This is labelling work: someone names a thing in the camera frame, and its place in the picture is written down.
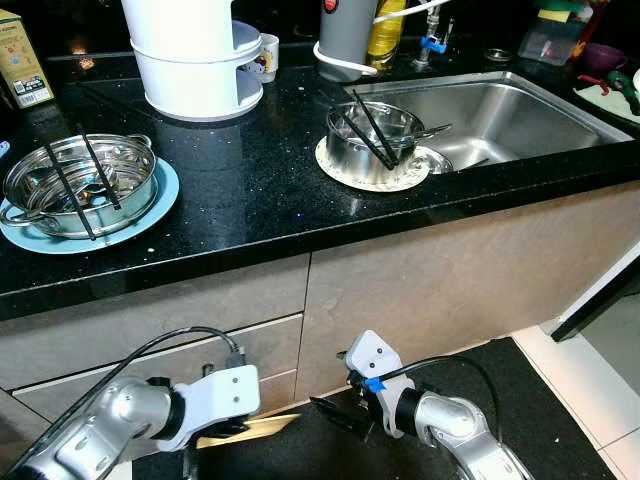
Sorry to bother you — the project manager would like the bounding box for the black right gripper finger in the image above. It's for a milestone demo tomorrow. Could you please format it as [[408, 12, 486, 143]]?
[[309, 396, 351, 429]]

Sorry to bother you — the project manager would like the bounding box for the black floor mat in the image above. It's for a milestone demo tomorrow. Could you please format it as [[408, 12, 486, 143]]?
[[130, 338, 616, 480]]

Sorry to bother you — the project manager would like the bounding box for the beige drawer front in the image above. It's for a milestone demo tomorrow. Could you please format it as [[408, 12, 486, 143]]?
[[0, 253, 311, 391], [10, 316, 304, 421]]

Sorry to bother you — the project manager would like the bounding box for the light blue plate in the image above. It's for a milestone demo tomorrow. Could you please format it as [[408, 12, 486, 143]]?
[[0, 157, 181, 256]]

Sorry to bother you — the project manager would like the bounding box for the floral patterned plate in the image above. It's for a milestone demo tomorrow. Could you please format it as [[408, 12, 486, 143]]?
[[315, 135, 433, 194]]

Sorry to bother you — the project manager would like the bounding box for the steel bowl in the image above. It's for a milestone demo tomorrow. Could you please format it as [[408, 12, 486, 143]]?
[[326, 101, 426, 186]]

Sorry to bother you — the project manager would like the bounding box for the black appliance door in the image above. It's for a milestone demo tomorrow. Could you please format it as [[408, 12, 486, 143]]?
[[548, 255, 640, 343]]

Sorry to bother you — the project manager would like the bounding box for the small steel dish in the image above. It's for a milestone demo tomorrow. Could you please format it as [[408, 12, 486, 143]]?
[[415, 145, 456, 174]]

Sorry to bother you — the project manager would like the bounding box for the steel spoon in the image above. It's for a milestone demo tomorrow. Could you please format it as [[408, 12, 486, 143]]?
[[395, 123, 454, 143]]

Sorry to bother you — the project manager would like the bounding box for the stainless steel sink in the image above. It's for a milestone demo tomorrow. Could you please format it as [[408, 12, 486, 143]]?
[[345, 68, 636, 173]]

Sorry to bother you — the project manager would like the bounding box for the white tiered storage rack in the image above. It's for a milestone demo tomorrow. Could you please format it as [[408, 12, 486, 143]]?
[[120, 0, 266, 123]]

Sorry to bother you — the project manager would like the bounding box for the white cartoon mug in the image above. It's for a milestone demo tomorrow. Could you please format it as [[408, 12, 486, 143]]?
[[250, 33, 281, 83]]

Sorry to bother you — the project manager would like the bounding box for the yellow liquid bottle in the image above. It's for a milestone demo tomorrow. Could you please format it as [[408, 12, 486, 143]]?
[[366, 0, 408, 69]]

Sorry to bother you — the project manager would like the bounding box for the grey cylindrical water filter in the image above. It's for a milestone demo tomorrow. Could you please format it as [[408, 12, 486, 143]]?
[[318, 0, 379, 83]]

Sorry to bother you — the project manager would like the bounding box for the steel faucet with blue clip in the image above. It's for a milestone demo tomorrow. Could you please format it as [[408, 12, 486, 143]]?
[[415, 15, 456, 71]]

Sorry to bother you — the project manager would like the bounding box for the pale green cloth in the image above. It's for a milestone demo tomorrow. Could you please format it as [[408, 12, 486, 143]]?
[[572, 70, 640, 126]]

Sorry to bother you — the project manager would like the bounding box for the yellow carton box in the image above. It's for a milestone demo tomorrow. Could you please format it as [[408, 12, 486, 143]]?
[[0, 10, 56, 109]]

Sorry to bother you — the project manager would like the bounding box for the clear plastic container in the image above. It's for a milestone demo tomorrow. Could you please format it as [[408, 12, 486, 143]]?
[[517, 5, 591, 66]]

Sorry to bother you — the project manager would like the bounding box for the purple cup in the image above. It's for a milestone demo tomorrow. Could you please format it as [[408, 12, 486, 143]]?
[[578, 42, 629, 79]]

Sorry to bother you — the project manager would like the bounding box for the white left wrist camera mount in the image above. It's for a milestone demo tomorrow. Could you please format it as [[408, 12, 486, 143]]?
[[160, 365, 261, 451]]

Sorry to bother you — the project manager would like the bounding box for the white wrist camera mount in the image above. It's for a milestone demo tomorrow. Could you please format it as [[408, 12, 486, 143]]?
[[345, 330, 406, 441], [160, 365, 261, 451]]

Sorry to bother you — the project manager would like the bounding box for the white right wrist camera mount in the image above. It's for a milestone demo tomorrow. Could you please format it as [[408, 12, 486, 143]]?
[[345, 330, 406, 441]]

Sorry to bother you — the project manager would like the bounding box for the steel two-handled pot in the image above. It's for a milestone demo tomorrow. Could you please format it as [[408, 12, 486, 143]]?
[[0, 133, 161, 241]]

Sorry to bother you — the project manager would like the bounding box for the white hose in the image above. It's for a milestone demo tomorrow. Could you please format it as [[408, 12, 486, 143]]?
[[313, 0, 453, 81]]

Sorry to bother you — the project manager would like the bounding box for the green handled tool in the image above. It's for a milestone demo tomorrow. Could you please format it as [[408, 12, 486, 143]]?
[[605, 70, 640, 116]]

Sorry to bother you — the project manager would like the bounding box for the red handled tool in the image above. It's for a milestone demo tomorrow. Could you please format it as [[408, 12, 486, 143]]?
[[578, 72, 613, 93]]

